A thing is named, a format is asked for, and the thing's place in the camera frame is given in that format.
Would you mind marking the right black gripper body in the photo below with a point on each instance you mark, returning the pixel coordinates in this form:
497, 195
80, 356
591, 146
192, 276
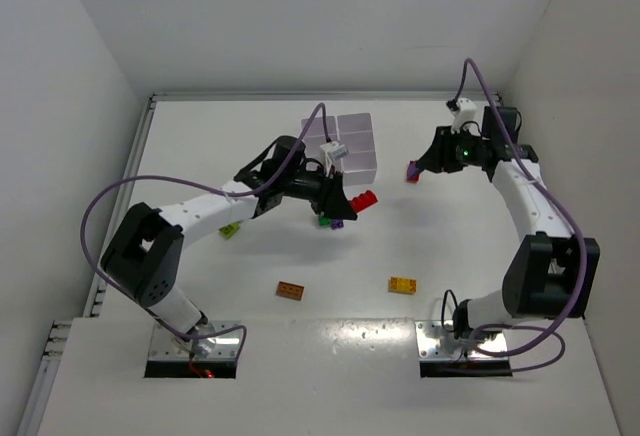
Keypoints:
444, 151

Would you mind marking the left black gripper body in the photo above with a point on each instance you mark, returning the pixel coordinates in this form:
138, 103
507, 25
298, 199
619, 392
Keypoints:
329, 194

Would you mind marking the long red lego brick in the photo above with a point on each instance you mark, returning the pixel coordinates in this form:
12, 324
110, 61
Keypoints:
412, 176

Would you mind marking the brown lego plate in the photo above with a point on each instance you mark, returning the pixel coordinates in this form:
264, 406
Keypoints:
290, 291

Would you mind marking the yellow lego brick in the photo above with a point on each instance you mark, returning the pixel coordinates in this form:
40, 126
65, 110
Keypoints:
401, 285

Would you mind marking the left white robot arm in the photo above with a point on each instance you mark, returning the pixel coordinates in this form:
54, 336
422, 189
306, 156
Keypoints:
143, 256

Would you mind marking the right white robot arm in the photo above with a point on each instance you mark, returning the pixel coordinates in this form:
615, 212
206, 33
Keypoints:
552, 272

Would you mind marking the purple lego plate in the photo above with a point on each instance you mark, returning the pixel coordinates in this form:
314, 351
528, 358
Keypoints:
337, 224

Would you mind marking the left white compartment tray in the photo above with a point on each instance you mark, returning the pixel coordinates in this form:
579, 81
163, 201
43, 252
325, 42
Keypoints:
315, 137

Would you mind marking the white compartment tray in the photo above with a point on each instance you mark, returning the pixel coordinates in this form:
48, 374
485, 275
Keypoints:
315, 137
359, 166

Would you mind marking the right white compartment tray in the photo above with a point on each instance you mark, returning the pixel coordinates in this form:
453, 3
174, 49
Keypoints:
359, 166

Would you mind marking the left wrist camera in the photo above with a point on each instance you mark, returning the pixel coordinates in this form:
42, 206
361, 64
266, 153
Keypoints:
332, 153

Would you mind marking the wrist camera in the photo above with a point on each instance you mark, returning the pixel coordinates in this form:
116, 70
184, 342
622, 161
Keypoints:
463, 111
332, 153

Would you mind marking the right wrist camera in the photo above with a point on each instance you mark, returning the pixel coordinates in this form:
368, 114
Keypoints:
463, 111

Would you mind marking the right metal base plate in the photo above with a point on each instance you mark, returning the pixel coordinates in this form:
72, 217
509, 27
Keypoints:
436, 344

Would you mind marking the metal base plate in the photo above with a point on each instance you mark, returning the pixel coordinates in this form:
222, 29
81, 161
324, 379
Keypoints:
166, 347
436, 344

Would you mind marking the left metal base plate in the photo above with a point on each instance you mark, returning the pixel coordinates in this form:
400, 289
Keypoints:
166, 347

